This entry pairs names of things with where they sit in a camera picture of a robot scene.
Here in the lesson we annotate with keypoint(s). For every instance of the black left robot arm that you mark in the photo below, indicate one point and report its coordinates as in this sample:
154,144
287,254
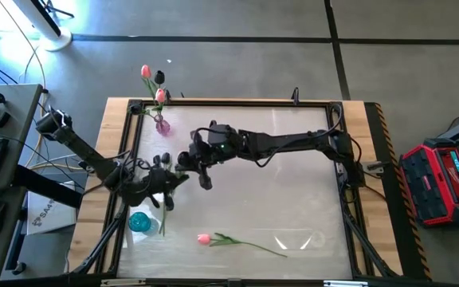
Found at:
82,151

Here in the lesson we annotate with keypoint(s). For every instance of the white printed cardboard box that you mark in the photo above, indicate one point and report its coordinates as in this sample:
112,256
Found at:
50,217

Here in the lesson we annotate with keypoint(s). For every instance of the red black jobsite radio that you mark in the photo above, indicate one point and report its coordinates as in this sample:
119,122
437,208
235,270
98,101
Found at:
432,187

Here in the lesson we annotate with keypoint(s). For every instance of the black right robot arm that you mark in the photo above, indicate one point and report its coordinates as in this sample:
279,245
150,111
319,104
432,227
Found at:
285,141

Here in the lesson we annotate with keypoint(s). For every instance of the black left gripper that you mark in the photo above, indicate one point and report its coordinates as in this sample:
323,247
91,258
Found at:
159,183

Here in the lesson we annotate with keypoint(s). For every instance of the purple glass vase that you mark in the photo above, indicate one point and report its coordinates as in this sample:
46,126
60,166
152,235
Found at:
163,127

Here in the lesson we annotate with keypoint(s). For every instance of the teal glass vase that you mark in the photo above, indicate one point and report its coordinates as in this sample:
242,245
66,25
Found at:
139,222

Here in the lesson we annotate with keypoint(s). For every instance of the black diagonal support beam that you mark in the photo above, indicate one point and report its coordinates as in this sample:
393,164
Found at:
46,187

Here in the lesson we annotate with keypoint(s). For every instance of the black table clamp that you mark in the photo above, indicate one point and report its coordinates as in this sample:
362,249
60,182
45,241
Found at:
168,97
295,95

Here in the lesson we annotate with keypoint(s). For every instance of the small silver metal bracket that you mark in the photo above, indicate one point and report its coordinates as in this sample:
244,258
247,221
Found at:
373,167

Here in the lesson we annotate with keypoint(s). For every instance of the black yellow hazard strip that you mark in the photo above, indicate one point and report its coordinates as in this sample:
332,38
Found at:
396,199

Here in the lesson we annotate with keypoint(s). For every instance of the small black knob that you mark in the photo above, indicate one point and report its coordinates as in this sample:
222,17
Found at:
19,268

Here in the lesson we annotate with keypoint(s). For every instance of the black metal table frame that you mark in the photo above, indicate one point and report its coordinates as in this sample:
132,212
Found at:
233,103

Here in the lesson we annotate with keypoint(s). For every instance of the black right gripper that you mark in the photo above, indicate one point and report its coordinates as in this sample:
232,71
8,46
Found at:
201,159

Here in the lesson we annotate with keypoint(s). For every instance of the white glossy table sheet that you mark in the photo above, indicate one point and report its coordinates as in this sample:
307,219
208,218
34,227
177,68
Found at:
253,207

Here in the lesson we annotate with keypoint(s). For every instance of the white stand with black post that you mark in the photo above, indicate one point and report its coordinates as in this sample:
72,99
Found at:
56,42

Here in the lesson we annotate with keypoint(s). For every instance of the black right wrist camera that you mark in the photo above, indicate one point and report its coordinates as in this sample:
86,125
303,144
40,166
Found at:
221,139

